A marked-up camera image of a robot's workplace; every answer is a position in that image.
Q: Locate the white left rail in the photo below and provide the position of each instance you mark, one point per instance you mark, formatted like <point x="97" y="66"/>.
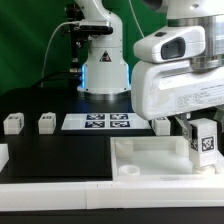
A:
<point x="4" y="155"/>

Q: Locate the white front rail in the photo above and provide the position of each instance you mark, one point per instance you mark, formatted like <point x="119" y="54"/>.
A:
<point x="105" y="195"/>

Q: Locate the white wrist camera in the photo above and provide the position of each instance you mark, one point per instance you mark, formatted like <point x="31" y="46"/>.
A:
<point x="171" y="43"/>

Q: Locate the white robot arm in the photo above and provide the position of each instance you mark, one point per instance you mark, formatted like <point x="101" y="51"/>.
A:
<point x="105" y="73"/>

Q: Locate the white marker sheet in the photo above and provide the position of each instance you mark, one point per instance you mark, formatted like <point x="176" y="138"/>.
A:
<point x="104" y="121"/>

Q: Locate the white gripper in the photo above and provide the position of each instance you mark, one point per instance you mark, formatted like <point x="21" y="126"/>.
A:
<point x="162" y="90"/>

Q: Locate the white rail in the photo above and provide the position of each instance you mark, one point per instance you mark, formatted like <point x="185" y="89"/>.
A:
<point x="4" y="155"/>
<point x="105" y="195"/>

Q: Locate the white square tabletop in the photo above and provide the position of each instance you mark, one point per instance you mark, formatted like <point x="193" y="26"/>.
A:
<point x="157" y="158"/>

